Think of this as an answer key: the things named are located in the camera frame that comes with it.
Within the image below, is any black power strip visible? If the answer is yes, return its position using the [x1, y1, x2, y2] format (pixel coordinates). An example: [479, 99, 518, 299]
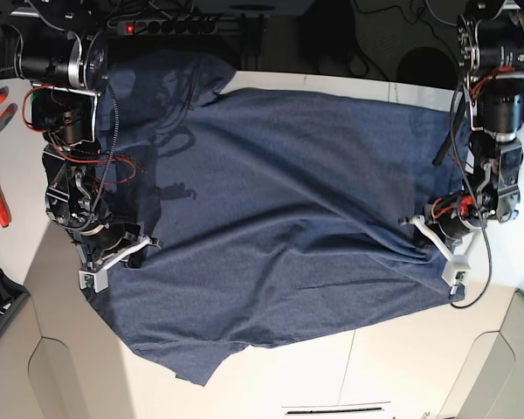
[114, 19, 217, 37]

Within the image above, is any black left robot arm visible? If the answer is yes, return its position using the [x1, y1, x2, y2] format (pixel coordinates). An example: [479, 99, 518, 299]
[400, 1, 524, 301]

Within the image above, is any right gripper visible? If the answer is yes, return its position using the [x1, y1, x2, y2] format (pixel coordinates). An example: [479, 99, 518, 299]
[78, 233, 162, 292]

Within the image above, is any grey side panel right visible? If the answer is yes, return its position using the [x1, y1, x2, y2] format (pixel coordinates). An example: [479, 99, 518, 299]
[437, 291, 524, 418]

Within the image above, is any blue grey t-shirt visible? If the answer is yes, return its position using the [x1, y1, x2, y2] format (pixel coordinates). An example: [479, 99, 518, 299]
[83, 50, 461, 386]

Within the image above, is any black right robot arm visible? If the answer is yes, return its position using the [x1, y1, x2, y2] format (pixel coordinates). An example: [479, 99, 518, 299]
[6, 1, 159, 292]

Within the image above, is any grey white cable bundle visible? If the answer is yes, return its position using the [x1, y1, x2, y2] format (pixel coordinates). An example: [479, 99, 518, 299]
[353, 0, 459, 79]

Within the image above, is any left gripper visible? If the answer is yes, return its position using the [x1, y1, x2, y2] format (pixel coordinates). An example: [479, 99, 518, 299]
[398, 215, 480, 301]

